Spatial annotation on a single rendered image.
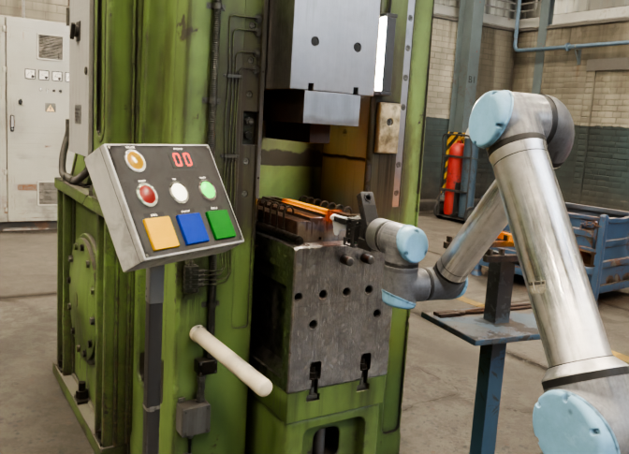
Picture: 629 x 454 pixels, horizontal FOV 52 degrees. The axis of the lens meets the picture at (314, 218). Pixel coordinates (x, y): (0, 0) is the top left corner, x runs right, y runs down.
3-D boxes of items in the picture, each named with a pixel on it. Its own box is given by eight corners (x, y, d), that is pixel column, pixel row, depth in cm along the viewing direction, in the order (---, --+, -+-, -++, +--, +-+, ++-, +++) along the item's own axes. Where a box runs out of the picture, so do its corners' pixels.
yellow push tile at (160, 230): (180, 245, 147) (169, 214, 148) (155, 250, 142) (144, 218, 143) (175, 248, 148) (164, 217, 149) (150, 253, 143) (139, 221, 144)
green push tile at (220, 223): (237, 235, 164) (226, 208, 165) (217, 239, 158) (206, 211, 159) (232, 238, 165) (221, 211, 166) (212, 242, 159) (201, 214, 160)
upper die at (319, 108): (358, 126, 198) (360, 95, 197) (302, 123, 188) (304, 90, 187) (291, 122, 234) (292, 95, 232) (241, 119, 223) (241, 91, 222)
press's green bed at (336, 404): (375, 505, 220) (386, 373, 213) (279, 536, 200) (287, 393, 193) (294, 433, 266) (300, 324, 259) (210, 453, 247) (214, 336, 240)
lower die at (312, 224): (350, 240, 204) (352, 212, 202) (296, 242, 193) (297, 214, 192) (285, 218, 239) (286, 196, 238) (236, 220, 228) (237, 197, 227)
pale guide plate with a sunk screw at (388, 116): (398, 153, 223) (402, 104, 221) (376, 153, 219) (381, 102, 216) (393, 153, 225) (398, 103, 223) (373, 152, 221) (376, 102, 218)
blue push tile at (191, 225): (210, 240, 156) (199, 212, 157) (188, 243, 150) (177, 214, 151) (205, 243, 157) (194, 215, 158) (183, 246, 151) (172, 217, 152)
